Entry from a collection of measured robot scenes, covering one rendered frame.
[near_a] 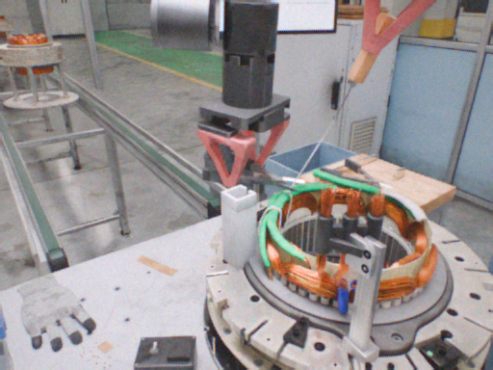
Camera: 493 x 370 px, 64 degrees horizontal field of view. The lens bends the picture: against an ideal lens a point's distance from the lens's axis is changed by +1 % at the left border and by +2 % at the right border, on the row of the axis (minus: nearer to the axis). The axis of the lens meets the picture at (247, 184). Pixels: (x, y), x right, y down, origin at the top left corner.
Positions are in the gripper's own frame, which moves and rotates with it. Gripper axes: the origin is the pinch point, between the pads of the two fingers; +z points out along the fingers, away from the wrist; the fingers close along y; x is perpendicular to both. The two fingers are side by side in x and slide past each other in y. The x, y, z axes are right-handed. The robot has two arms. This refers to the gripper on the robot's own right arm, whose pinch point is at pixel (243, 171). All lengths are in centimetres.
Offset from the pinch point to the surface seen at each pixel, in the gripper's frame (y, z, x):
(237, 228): 8.6, 1.7, 5.0
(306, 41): -225, 20, -95
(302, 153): -37.6, 13.1, -8.2
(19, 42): -80, 18, -192
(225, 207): 8.1, 0.1, 3.1
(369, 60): 0.8, -15.7, 13.2
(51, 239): -9, 45, -66
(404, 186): -29.6, 9.9, 15.1
